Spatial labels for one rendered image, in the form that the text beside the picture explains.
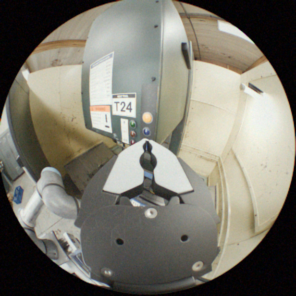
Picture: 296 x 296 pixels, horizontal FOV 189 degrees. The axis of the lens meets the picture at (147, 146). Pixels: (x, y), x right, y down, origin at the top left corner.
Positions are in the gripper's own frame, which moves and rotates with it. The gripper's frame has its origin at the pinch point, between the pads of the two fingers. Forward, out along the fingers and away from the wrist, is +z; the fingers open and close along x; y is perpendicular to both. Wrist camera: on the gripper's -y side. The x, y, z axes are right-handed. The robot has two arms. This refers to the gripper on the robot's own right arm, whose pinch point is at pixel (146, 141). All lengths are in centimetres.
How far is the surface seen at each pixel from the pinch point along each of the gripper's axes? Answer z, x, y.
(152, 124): 12.1, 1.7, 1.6
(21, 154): -2, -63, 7
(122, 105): 17.3, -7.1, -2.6
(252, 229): -31, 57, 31
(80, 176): 56, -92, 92
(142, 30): 14.7, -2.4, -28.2
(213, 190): 29, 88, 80
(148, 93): 13.0, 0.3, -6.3
